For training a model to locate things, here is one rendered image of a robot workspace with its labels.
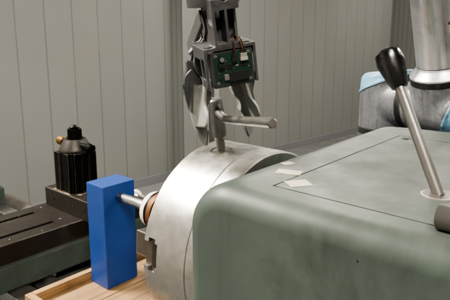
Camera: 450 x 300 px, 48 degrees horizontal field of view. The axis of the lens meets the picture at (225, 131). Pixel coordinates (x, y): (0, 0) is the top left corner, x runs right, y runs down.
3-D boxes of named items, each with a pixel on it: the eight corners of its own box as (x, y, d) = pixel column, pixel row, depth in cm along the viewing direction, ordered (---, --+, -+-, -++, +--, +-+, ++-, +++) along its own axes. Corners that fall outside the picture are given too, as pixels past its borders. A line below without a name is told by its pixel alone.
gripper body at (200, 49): (206, 95, 66) (193, 0, 62) (190, 82, 73) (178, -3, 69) (261, 84, 67) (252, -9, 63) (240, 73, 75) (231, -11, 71)
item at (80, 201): (126, 212, 127) (124, 193, 126) (91, 224, 119) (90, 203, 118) (79, 195, 140) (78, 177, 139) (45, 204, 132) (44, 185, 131)
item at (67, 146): (98, 149, 129) (97, 138, 128) (70, 155, 123) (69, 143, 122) (80, 144, 134) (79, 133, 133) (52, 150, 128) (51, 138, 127)
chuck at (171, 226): (310, 275, 98) (299, 122, 88) (199, 383, 77) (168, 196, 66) (272, 261, 104) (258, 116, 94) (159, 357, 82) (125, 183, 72)
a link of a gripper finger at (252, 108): (258, 145, 72) (236, 88, 68) (244, 133, 77) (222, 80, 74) (278, 135, 72) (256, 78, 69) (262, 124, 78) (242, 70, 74)
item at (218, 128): (214, 166, 82) (205, 98, 78) (228, 163, 82) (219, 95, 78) (218, 171, 80) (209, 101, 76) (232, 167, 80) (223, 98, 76)
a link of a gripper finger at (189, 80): (181, 112, 72) (188, 49, 69) (179, 109, 73) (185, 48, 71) (213, 114, 73) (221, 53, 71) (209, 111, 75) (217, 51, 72)
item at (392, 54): (414, 90, 57) (417, 47, 56) (402, 92, 55) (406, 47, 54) (380, 87, 60) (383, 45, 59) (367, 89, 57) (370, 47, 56)
